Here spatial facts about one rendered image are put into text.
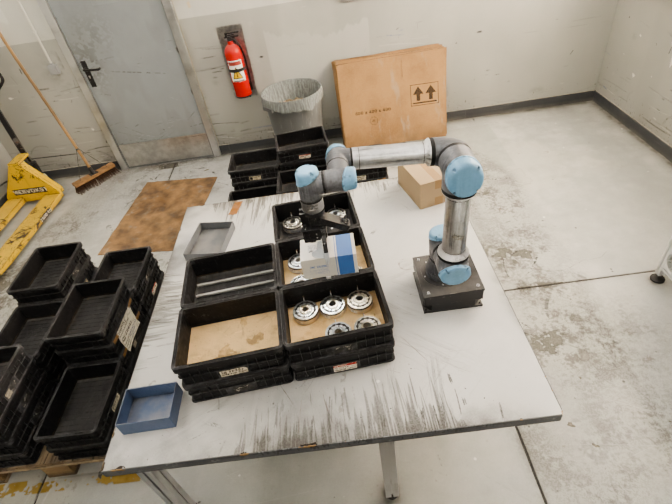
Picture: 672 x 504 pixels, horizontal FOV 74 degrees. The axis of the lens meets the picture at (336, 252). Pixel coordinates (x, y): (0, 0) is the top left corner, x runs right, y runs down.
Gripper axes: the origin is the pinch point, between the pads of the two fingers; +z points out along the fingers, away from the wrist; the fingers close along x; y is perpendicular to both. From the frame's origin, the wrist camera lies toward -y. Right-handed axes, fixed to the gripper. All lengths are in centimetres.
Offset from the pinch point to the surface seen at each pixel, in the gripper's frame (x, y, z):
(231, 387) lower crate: 28, 43, 35
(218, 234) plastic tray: -76, 64, 41
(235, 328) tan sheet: 6, 42, 28
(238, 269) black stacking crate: -30, 45, 28
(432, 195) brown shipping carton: -75, -56, 35
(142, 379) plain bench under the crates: 15, 83, 41
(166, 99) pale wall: -311, 149, 44
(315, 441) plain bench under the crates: 50, 13, 41
